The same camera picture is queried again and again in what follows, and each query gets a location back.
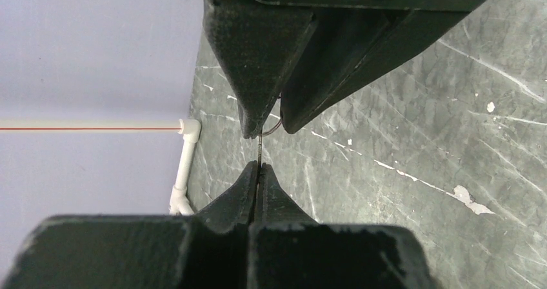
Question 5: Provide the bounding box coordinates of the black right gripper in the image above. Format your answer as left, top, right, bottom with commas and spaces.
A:
254, 0, 486, 134

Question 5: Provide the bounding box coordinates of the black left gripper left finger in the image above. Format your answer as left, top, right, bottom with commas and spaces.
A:
1, 161, 260, 288

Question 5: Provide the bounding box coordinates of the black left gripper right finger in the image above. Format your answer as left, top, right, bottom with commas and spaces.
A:
252, 164, 436, 288

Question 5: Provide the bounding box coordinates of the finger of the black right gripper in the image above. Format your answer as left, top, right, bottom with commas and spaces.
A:
203, 0, 316, 139

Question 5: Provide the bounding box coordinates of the silver key ring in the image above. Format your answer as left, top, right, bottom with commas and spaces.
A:
261, 94, 284, 137

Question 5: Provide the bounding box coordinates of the white pvc pipe frame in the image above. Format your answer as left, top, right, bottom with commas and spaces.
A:
0, 118, 202, 216

